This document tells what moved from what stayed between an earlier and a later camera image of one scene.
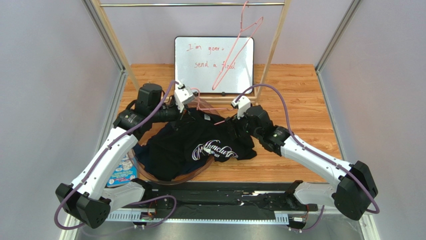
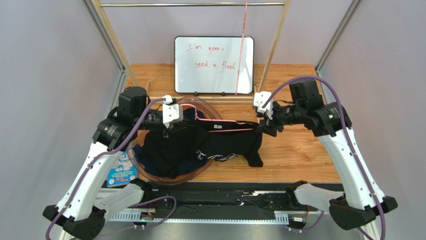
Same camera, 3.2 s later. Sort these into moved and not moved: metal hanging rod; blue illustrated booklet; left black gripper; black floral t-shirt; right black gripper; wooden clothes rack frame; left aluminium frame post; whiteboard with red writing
Moved: left black gripper; right black gripper
Not moved: whiteboard with red writing; blue illustrated booklet; wooden clothes rack frame; metal hanging rod; black floral t-shirt; left aluminium frame post
